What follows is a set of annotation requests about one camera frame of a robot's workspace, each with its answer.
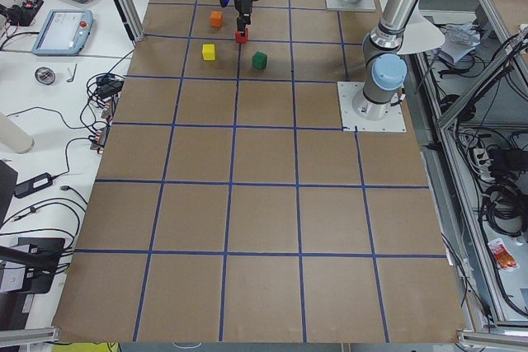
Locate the red wooden block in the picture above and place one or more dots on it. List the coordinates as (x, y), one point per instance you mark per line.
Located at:
(241, 37)

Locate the orange wooden block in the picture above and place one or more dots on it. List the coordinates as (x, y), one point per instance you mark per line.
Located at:
(216, 19)

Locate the green wooden block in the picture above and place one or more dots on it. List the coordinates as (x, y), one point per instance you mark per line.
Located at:
(259, 60)

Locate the yellow wooden block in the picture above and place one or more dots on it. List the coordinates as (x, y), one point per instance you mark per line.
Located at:
(208, 52)

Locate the silver hex key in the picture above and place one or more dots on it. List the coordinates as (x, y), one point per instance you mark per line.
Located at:
(72, 74)

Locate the lower blue teach pendant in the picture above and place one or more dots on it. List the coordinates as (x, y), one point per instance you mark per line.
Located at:
(64, 33)

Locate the black emergency stop box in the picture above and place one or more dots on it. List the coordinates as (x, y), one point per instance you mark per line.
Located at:
(24, 14)

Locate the black power adapter brick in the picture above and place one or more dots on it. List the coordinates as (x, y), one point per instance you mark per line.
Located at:
(32, 185)

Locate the white power strip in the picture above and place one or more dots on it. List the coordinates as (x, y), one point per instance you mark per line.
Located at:
(482, 162)

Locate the black stand base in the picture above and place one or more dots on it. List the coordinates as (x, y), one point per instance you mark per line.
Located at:
(30, 265)

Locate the red snack packet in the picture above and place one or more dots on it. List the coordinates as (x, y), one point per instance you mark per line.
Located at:
(501, 255)

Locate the white cylinder post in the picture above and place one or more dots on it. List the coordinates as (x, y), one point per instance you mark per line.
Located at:
(15, 137)

